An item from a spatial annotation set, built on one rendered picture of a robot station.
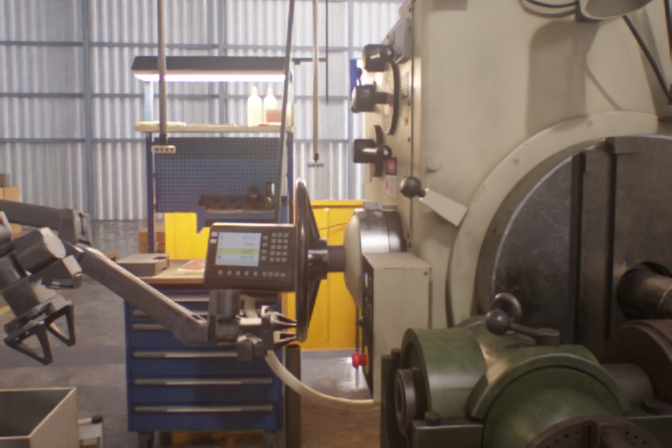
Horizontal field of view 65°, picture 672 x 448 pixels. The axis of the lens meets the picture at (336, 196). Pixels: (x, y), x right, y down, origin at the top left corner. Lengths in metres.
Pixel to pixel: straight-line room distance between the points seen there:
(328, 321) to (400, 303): 3.02
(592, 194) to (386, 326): 0.43
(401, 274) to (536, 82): 0.46
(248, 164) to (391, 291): 2.28
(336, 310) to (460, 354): 3.28
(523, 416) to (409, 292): 0.37
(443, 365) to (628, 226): 0.51
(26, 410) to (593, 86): 2.45
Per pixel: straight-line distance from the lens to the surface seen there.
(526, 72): 1.11
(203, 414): 2.98
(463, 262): 1.05
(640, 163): 1.08
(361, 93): 1.29
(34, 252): 1.09
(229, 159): 3.17
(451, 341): 0.72
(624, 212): 1.07
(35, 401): 2.72
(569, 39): 1.16
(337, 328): 4.00
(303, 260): 1.07
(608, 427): 0.60
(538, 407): 0.66
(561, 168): 1.02
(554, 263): 1.03
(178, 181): 3.23
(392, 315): 0.96
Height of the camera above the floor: 1.52
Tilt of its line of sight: 4 degrees down
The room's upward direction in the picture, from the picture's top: straight up
